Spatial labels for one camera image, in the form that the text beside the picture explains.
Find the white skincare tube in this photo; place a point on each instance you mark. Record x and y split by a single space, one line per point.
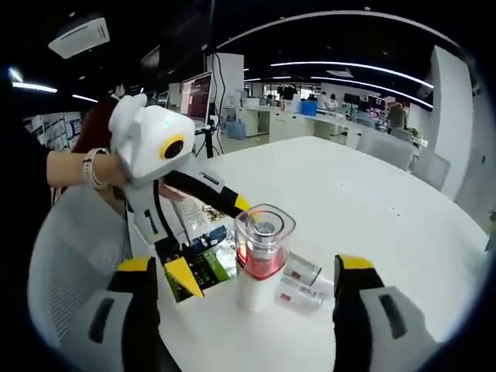
190 213

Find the gold foil sachet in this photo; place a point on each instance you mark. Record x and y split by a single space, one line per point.
209 213

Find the blue plastic bag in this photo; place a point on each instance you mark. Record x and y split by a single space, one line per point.
236 129

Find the ceiling light strip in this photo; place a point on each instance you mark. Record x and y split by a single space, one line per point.
329 62
368 85

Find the ceiling air conditioner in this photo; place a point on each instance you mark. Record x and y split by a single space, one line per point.
79 36

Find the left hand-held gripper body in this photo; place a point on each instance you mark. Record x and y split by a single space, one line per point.
147 131

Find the small clear-capped skincare bottle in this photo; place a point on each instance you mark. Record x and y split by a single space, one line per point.
306 298
306 267

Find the computer monitor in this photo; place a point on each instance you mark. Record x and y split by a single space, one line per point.
197 97

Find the white counter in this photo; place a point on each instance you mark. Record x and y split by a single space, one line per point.
294 122

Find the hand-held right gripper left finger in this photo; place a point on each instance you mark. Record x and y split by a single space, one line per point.
143 321

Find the green and black sachet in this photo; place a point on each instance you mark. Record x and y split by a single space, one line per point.
209 271

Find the white wristwatch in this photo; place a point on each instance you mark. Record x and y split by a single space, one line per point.
93 168

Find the wall posters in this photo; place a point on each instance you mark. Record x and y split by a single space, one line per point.
54 129

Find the white skincare bottle red collar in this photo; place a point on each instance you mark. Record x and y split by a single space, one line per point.
255 286

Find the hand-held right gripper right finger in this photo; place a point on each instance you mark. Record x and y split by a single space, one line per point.
356 317

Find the blue storage bin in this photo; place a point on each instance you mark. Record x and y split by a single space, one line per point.
308 107

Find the grey mesh office chair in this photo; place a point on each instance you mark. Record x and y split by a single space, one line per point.
77 252

